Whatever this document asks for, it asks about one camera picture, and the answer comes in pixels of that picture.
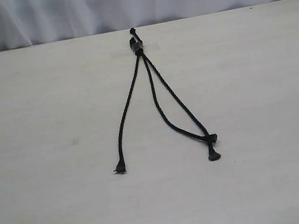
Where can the clear tape strip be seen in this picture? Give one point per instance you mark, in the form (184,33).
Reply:
(129,52)

